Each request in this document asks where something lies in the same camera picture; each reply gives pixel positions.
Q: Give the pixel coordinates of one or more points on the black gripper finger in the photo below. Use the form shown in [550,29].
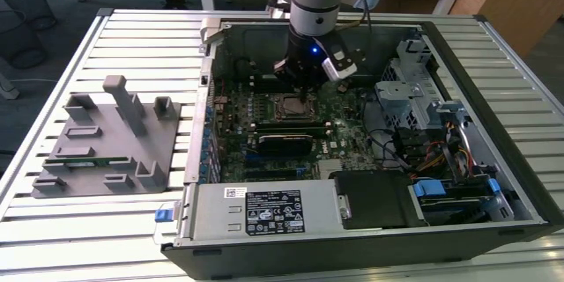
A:
[284,70]
[316,82]

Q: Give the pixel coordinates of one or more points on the silver CPU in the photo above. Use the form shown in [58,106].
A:
[294,107]

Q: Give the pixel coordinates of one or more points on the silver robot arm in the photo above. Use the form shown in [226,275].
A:
[312,4]

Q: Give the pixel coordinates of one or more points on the CPU socket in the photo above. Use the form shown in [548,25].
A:
[278,118]

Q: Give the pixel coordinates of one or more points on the black RAM slot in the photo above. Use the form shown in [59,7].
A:
[291,123]
[291,126]
[291,133]
[262,85]
[291,129]
[262,81]
[262,77]

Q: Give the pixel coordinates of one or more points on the round coin battery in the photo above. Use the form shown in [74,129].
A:
[342,88]

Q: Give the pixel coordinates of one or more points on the silver drive cage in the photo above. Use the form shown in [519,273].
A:
[396,97]

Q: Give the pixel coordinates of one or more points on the green motherboard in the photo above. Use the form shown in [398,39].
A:
[235,123]

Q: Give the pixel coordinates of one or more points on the small black graphics card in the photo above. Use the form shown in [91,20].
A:
[284,146]

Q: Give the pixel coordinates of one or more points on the silver chipset heatsink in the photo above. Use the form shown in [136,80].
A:
[331,167]

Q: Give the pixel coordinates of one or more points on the black expansion slot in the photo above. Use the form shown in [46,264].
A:
[271,174]

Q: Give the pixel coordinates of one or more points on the black plastic shroud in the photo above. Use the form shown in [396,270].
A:
[379,196]

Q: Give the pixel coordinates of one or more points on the grey parts rack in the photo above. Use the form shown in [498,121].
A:
[146,136]

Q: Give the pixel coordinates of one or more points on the hard disk in blue carrier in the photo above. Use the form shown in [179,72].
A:
[430,189]

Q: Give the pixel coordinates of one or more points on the silver power supply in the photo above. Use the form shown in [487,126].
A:
[211,212]

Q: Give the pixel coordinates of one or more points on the green RAM stick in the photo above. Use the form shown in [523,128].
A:
[103,161]

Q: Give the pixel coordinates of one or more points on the wooden cabinet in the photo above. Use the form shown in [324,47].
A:
[524,8]

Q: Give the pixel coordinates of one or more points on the blue plastic release latch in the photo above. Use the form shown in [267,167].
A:
[163,215]

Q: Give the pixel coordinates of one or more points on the black PC case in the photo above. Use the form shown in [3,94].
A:
[308,259]

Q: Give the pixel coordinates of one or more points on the black mesh waste bin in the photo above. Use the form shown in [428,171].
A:
[22,44]
[31,4]

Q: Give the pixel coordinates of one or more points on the grey metal foot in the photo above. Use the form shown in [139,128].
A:
[8,90]

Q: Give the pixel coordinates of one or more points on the black and white wrist camera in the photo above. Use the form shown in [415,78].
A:
[336,60]

